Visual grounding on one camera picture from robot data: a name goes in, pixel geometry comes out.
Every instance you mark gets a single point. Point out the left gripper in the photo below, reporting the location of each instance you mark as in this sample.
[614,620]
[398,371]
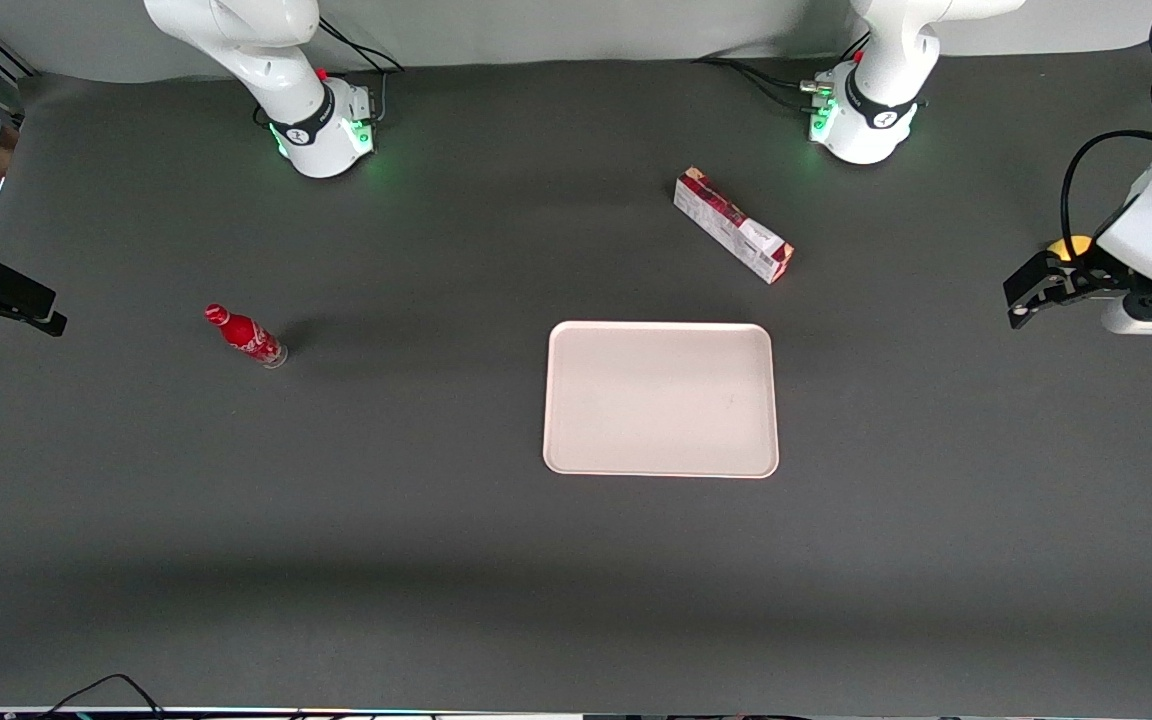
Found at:
[1079,273]

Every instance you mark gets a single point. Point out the red tartan cookie box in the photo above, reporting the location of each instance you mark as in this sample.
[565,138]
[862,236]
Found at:
[733,226]

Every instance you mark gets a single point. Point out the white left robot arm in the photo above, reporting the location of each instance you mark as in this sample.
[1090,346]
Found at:
[876,105]

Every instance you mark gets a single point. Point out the white rectangular tray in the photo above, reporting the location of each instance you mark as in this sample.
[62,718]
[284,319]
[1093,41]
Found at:
[661,400]

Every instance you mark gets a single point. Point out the yellow lemon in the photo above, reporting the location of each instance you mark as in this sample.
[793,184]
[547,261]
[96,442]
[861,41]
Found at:
[1072,246]

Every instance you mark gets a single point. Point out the red soda bottle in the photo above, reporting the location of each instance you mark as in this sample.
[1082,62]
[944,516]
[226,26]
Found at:
[246,336]

